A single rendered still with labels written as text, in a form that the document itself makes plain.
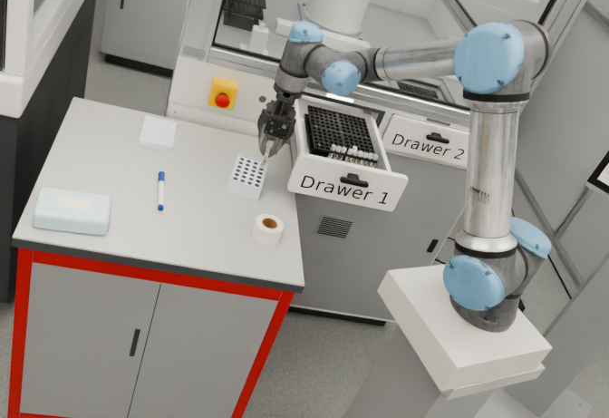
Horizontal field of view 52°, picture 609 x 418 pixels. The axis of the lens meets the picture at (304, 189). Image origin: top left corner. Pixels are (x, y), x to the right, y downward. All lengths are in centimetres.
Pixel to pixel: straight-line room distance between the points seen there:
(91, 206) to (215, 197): 32
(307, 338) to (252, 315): 89
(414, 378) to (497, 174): 59
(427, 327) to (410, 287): 11
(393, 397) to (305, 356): 74
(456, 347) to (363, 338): 115
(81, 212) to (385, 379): 84
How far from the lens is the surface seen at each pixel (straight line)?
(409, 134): 193
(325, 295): 234
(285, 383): 223
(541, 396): 254
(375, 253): 223
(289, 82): 146
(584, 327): 233
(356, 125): 181
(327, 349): 238
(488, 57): 113
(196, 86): 181
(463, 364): 134
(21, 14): 155
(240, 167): 166
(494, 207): 121
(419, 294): 144
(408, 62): 140
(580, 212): 354
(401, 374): 160
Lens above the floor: 172
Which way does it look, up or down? 34 degrees down
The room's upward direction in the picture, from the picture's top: 21 degrees clockwise
